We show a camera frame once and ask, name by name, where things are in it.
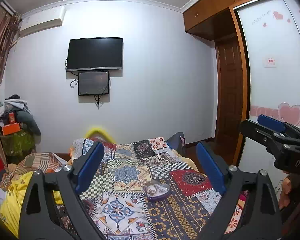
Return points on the orange box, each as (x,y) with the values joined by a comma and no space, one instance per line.
(10,129)

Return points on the green patterned bag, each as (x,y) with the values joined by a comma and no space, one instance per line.
(18,144)

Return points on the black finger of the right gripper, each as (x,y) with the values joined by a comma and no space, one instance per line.
(266,137)

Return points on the black wall television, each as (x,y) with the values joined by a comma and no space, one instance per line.
(95,53)

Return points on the dark blue bag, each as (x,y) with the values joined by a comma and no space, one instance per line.
(177,142)

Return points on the pile of clothes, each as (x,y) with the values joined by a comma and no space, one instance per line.
(14,109)

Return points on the purple heart-shaped tin box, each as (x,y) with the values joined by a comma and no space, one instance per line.
(156,191)

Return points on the white sliding door hearts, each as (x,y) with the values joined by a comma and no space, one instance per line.
(271,30)

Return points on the colourful patchwork bedspread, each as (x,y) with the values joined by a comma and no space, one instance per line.
(116,201)

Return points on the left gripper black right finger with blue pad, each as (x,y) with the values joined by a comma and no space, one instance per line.
(248,207)

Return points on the yellow curved tube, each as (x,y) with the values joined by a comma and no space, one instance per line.
(100,132)

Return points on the white air conditioner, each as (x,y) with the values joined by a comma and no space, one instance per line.
(43,20)

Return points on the small black wall monitor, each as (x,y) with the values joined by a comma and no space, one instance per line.
(93,83)

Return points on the brown wooden wardrobe cabinet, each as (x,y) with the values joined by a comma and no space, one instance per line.
(211,19)

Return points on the brown wooden room door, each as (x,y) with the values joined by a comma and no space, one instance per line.
(232,98)

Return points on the striped patterned quilt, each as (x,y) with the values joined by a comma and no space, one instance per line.
(46,162)

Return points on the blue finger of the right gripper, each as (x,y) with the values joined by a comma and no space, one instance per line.
(272,123)

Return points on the yellow blanket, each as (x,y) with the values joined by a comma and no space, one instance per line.
(10,208)

